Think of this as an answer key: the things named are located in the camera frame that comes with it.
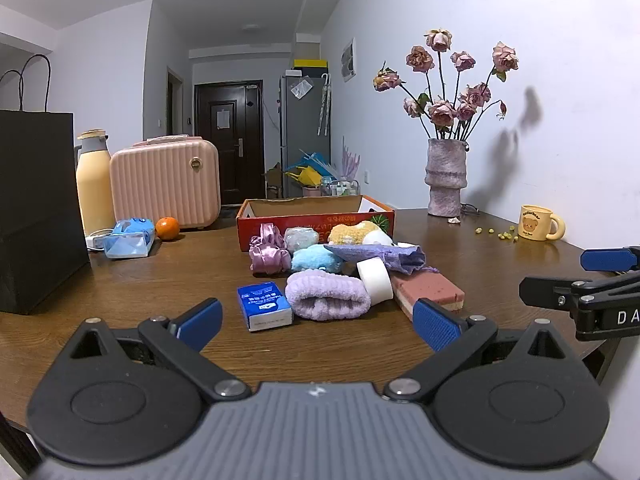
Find grey refrigerator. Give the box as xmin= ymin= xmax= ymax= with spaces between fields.
xmin=279 ymin=74 xmax=332 ymax=198

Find brown cardboard carton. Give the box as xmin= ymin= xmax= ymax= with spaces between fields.
xmin=265 ymin=162 xmax=283 ymax=198

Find side doorway frame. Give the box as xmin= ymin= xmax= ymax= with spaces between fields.
xmin=166 ymin=66 xmax=185 ymax=136

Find black paper bag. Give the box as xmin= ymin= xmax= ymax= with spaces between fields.
xmin=0 ymin=54 xmax=91 ymax=316

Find purple satin scrunchie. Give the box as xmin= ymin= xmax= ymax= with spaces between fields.
xmin=248 ymin=222 xmax=292 ymax=276

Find red orange cardboard box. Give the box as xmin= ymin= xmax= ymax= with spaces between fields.
xmin=236 ymin=195 xmax=397 ymax=253

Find purple cloth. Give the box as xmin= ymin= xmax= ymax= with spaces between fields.
xmin=324 ymin=242 xmax=427 ymax=276

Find wire trolley with bottles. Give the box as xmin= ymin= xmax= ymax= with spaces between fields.
xmin=320 ymin=177 xmax=363 ymax=197

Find dark wooden door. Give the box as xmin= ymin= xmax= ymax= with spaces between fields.
xmin=194 ymin=80 xmax=265 ymax=206

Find white electrical panel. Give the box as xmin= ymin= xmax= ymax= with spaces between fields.
xmin=342 ymin=37 xmax=357 ymax=82

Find dried pink roses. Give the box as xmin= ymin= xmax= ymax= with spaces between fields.
xmin=372 ymin=28 xmax=521 ymax=141

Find yellow black box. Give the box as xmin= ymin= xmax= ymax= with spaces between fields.
xmin=293 ymin=59 xmax=328 ymax=77

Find yellow bear mug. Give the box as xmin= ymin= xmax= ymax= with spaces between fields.
xmin=517 ymin=205 xmax=566 ymax=241

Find yellow insulated bottle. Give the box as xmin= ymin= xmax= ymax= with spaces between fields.
xmin=75 ymin=130 xmax=117 ymax=237

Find purple feather decoration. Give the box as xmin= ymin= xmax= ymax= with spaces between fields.
xmin=341 ymin=136 xmax=361 ymax=183

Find scattered yellow crumbs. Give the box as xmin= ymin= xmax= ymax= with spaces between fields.
xmin=474 ymin=227 xmax=518 ymax=241

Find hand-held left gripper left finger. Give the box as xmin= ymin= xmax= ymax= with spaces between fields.
xmin=70 ymin=298 xmax=251 ymax=402

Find white charger with cable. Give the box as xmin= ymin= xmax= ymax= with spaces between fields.
xmin=85 ymin=230 xmax=115 ymax=252

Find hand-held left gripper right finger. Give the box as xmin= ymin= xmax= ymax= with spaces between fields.
xmin=384 ymin=298 xmax=568 ymax=403

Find white folded umbrella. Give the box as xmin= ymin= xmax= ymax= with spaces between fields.
xmin=317 ymin=72 xmax=332 ymax=136

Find pink sponge block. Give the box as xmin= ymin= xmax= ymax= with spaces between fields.
xmin=390 ymin=269 xmax=466 ymax=322

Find white round sponge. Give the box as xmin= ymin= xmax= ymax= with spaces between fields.
xmin=356 ymin=256 xmax=393 ymax=305

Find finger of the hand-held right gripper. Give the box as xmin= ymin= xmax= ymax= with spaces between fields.
xmin=580 ymin=246 xmax=640 ymax=272
xmin=519 ymin=270 xmax=640 ymax=307

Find yellow white plush toy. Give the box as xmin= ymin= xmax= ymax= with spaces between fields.
xmin=327 ymin=220 xmax=393 ymax=247

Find blue handkerchief tissue pack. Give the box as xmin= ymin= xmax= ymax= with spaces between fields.
xmin=237 ymin=281 xmax=294 ymax=333

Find purple textured vase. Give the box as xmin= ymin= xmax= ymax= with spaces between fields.
xmin=425 ymin=138 xmax=468 ymax=218

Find pink ribbed suitcase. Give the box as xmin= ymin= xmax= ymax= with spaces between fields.
xmin=110 ymin=135 xmax=222 ymax=232

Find blue printed soft tissue pack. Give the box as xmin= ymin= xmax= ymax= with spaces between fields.
xmin=102 ymin=217 xmax=157 ymax=260

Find light blue plush toy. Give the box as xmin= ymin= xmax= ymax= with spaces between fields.
xmin=291 ymin=244 xmax=346 ymax=275

